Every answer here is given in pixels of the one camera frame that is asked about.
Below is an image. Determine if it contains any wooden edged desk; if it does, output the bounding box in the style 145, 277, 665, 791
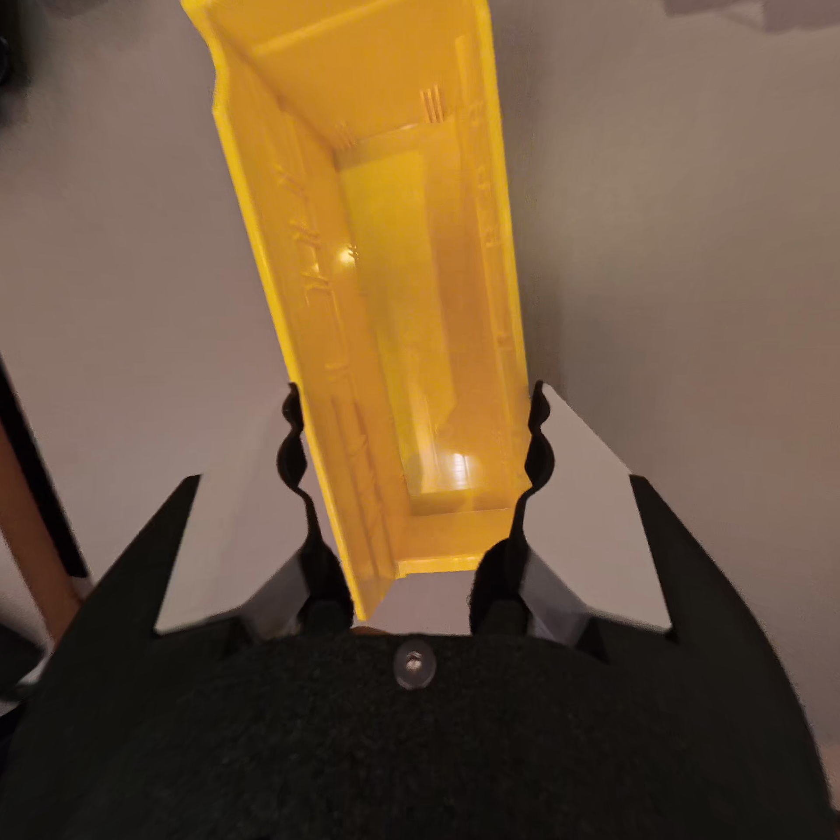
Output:
0, 420, 89, 647

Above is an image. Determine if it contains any grey desk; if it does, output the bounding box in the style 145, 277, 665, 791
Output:
0, 0, 840, 756

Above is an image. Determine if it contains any yellow plastic storage bin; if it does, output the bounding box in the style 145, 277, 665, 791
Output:
180, 0, 531, 621

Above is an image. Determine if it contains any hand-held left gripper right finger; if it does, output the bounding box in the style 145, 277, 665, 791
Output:
512, 381, 672, 647

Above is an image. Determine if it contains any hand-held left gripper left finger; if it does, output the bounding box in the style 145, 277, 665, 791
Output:
154, 382, 327, 641

